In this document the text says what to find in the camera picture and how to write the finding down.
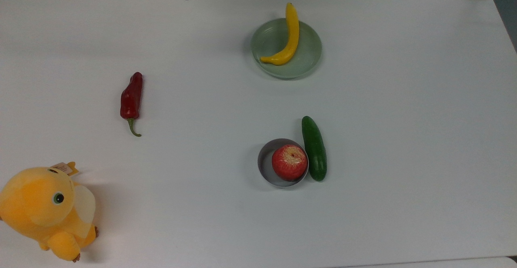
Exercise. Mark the red chili pepper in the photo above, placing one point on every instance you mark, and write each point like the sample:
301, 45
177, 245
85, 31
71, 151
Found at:
131, 98

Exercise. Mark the green cucumber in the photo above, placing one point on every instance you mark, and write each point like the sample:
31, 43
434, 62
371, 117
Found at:
314, 146

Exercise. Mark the small grey metal bowl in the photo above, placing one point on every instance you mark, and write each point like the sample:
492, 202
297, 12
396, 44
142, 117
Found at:
264, 166

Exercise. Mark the red apple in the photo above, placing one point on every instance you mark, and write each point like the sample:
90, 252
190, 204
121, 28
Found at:
289, 163

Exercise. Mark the pale green plate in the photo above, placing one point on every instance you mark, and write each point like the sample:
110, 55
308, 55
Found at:
311, 53

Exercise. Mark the yellow banana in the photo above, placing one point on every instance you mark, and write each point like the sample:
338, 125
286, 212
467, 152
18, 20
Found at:
291, 37

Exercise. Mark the orange plush dinosaur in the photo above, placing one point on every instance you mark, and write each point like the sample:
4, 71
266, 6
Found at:
36, 211

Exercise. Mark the yellow paper plush tag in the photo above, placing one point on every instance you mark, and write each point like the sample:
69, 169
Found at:
64, 168

